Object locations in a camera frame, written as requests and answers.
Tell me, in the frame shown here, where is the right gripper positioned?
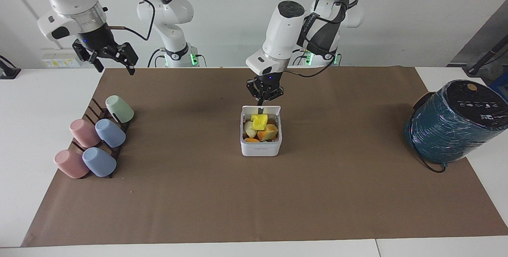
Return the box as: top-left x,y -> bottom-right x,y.
72,24 -> 139,76

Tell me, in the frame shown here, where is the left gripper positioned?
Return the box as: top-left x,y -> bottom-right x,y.
246,72 -> 285,106

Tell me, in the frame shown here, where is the white trash can with lid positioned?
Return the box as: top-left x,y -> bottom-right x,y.
240,105 -> 283,157

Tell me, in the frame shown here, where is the yellow crumpled scrap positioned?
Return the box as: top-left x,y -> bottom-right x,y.
250,114 -> 269,131

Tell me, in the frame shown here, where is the pale peel piece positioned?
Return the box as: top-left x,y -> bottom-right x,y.
244,121 -> 259,139

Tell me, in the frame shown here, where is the orange peel piece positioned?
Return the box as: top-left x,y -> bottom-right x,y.
257,124 -> 279,141

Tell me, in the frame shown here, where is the green cup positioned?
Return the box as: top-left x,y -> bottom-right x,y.
105,95 -> 135,124

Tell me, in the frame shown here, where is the dark brown cup rack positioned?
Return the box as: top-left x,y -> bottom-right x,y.
70,98 -> 134,179

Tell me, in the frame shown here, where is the blue cup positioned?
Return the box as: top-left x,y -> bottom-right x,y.
95,119 -> 126,148
82,147 -> 117,178

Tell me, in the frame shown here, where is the pink cup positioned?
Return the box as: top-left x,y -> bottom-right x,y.
69,119 -> 101,148
54,150 -> 90,179

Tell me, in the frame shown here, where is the black stand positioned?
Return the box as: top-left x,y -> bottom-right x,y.
0,55 -> 21,80
466,35 -> 508,76

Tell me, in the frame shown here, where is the teal wrapped round appliance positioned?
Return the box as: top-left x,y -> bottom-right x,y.
404,79 -> 508,165

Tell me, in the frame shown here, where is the white wall socket strip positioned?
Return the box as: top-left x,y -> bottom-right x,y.
41,48 -> 83,69

